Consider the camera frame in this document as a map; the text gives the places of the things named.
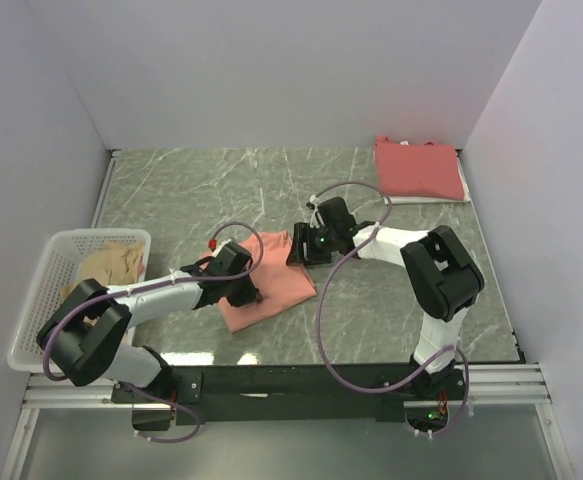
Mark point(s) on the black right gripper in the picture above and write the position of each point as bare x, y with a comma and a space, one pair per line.
303, 234

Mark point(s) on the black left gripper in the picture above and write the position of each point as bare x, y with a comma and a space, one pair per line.
249, 294

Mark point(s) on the salmon pink t-shirt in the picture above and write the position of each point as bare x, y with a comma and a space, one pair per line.
281, 286

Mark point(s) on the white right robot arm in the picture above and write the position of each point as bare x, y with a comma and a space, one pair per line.
443, 276

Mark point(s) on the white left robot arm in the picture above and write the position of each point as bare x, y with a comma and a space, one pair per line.
84, 336

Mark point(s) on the folded red t-shirt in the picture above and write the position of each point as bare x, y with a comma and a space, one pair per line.
427, 170

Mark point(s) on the beige t-shirt in basket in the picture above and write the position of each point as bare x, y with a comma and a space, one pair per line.
113, 265

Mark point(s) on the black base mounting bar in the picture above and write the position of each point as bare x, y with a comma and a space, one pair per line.
298, 392

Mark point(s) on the white plastic laundry basket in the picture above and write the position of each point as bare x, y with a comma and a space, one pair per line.
59, 267

